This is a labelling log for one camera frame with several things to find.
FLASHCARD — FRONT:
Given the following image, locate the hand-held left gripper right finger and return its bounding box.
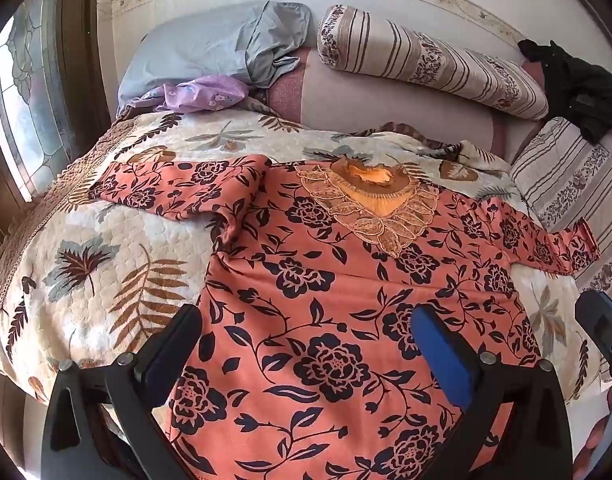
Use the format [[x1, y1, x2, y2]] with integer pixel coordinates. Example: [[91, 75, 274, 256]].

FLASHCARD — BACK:
[[411, 304, 574, 480]]

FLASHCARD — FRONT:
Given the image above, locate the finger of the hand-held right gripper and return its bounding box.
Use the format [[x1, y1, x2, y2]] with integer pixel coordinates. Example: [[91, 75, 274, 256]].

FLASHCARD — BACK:
[[574, 289, 612, 377]]

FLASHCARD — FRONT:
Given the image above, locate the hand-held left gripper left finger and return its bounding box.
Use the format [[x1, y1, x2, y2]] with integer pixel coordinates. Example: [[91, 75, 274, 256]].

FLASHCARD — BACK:
[[41, 304, 204, 480]]

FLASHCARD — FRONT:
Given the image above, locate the orange floral print garment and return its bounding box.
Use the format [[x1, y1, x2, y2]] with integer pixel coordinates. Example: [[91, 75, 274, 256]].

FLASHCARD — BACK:
[[88, 156, 597, 480]]

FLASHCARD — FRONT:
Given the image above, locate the cream leaf print quilt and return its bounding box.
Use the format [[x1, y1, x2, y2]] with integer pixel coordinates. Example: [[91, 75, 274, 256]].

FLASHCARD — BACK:
[[0, 110, 612, 411]]

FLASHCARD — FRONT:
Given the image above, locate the striped floral flat pillow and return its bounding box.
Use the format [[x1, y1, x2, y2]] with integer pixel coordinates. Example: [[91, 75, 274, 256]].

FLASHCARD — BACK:
[[510, 117, 612, 306]]

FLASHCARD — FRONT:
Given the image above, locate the dark green garment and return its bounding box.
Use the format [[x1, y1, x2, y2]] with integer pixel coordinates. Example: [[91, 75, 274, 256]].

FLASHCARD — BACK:
[[517, 39, 612, 145]]

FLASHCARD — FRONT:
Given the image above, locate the pink bed cushion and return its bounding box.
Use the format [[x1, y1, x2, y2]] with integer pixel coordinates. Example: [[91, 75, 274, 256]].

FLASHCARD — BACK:
[[266, 45, 541, 161]]

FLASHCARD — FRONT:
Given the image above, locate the purple floral cloth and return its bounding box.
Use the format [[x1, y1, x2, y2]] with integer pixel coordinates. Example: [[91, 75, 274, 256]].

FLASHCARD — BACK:
[[131, 74, 251, 113]]

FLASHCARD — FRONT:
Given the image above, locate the striped floral bolster pillow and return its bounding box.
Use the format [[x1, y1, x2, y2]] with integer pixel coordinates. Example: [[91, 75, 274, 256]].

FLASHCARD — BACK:
[[317, 5, 550, 121]]

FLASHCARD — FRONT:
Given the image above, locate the stained glass window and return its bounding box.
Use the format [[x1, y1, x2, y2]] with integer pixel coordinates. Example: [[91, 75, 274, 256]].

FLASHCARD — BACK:
[[0, 0, 112, 201]]

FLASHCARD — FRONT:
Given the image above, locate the grey pillow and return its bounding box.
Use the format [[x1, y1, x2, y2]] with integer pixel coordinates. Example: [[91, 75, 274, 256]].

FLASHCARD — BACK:
[[117, 1, 311, 118]]

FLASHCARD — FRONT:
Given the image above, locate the wooden window frame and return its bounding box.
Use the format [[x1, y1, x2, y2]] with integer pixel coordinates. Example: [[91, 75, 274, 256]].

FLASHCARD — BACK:
[[58, 0, 113, 136]]

